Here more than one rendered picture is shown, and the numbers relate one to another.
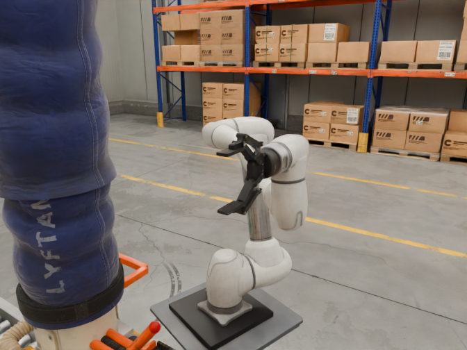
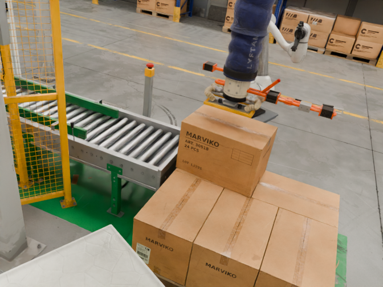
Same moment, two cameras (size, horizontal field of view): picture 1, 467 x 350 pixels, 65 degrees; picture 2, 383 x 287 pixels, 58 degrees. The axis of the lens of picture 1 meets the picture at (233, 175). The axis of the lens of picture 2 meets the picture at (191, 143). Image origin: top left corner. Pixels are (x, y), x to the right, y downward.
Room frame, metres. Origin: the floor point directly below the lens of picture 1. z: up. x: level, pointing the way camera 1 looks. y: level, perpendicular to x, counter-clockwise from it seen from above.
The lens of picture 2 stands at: (-1.38, 1.13, 2.05)
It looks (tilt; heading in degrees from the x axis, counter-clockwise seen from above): 31 degrees down; 346
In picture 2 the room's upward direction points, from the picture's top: 9 degrees clockwise
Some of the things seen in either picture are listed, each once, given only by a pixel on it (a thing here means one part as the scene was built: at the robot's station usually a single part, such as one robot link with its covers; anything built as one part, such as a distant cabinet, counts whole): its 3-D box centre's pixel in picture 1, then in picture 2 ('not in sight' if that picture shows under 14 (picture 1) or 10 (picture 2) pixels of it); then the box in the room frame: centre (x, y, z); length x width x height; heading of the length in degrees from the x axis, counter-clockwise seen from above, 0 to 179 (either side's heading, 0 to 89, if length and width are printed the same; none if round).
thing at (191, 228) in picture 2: not in sight; (241, 226); (0.30, 0.27, 0.34); 1.20 x 1.00 x 0.40; 58
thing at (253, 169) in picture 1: (258, 166); (299, 34); (0.90, -0.07, 1.57); 0.09 x 0.07 x 0.08; 147
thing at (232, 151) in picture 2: not in sight; (225, 147); (0.72, 0.36, 0.74); 0.60 x 0.40 x 0.40; 54
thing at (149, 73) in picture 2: not in sight; (146, 117); (1.63, 0.89, 0.50); 0.07 x 0.07 x 1.00; 58
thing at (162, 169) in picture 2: not in sight; (179, 151); (0.90, 0.67, 0.58); 0.70 x 0.03 x 0.06; 148
